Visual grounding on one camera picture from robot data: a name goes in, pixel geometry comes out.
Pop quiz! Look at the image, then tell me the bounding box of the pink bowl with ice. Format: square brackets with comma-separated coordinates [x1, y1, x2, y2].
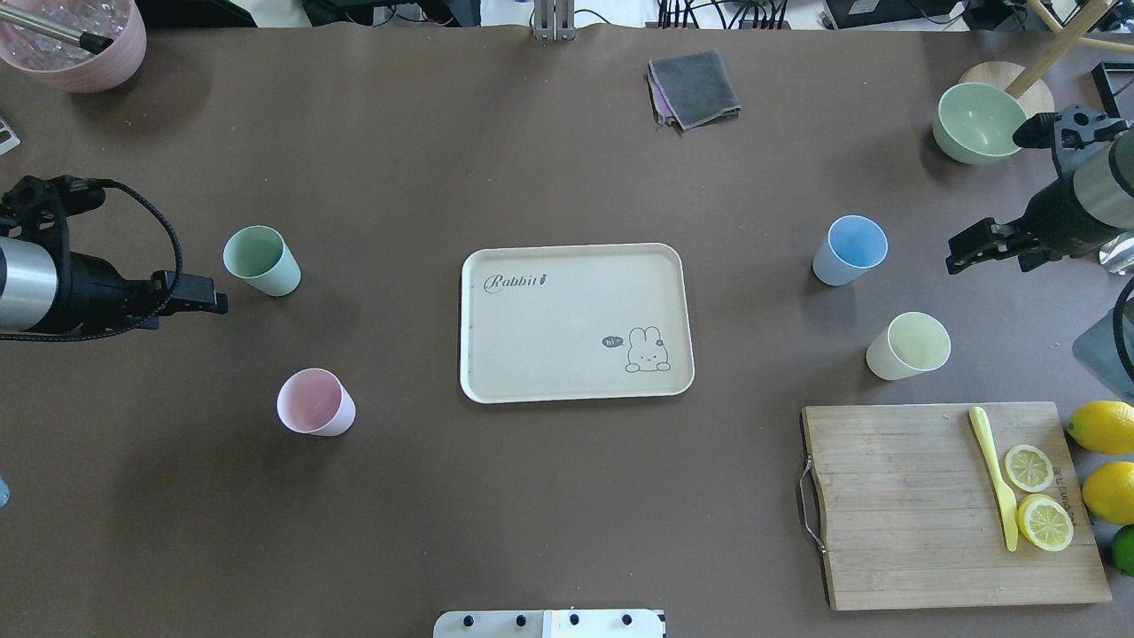
[1, 1, 147, 93]

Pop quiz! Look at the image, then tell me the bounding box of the mint green bowl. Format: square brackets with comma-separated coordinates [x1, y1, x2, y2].
[932, 83, 1026, 165]

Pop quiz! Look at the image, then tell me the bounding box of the wooden cutting board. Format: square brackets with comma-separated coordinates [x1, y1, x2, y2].
[802, 402, 1111, 612]

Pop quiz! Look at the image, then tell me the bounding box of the wooden mug tree stand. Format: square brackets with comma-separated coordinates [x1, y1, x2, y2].
[959, 1, 1131, 117]

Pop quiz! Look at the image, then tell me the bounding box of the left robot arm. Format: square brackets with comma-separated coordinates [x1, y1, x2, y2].
[1, 237, 229, 338]

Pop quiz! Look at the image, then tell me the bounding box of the yellow plastic knife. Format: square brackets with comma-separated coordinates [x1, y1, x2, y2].
[968, 405, 1019, 552]

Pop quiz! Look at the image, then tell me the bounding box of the metal scoop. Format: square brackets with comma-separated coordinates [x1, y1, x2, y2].
[1098, 230, 1134, 275]

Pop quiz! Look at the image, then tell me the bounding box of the aluminium frame post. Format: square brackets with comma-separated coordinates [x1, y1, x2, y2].
[532, 0, 578, 42]

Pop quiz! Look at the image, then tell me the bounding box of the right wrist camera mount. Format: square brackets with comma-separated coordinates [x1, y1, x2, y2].
[1012, 105, 1131, 150]

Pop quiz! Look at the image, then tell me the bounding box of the grey folded cloth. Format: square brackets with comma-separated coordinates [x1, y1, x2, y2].
[648, 49, 742, 131]

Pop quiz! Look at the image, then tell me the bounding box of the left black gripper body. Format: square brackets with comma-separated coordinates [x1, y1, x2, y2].
[54, 252, 162, 335]

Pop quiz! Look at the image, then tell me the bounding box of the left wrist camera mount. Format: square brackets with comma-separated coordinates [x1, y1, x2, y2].
[1, 176, 105, 244]

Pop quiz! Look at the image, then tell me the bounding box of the beige rabbit tray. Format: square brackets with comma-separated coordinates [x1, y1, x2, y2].
[459, 243, 695, 405]

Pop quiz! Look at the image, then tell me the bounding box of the metal tube black tip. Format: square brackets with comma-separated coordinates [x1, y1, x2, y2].
[1, 3, 115, 54]

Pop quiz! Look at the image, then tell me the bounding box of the green cup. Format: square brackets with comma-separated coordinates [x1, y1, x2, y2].
[222, 226, 301, 296]

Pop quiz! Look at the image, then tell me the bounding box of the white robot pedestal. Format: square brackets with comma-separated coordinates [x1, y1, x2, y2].
[433, 607, 667, 637]

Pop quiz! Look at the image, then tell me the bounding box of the lemon slice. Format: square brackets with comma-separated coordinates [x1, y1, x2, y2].
[1016, 494, 1075, 552]
[1002, 444, 1053, 494]

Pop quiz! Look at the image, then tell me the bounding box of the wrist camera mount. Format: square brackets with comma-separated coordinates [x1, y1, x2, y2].
[1012, 105, 1131, 150]
[1, 176, 105, 244]

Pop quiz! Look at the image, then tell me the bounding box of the whole yellow lemon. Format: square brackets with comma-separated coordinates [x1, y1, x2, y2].
[1082, 462, 1133, 526]
[1066, 401, 1133, 454]

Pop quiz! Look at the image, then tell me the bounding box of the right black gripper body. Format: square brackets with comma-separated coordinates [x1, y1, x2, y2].
[1018, 181, 1112, 261]

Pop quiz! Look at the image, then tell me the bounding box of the pale yellow cup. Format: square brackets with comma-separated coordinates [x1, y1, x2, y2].
[866, 312, 951, 381]

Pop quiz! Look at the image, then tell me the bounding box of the pink cup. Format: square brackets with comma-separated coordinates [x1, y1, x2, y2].
[276, 368, 356, 437]

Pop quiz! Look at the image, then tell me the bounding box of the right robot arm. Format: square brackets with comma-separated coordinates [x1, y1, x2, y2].
[946, 131, 1133, 402]

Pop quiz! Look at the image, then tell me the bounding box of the white wire rack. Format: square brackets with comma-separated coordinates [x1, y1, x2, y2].
[0, 120, 22, 156]

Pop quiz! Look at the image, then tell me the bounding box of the blue cup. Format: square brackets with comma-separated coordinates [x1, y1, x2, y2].
[812, 215, 889, 286]

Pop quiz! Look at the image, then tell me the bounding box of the green lime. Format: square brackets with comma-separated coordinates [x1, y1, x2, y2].
[1110, 525, 1134, 577]

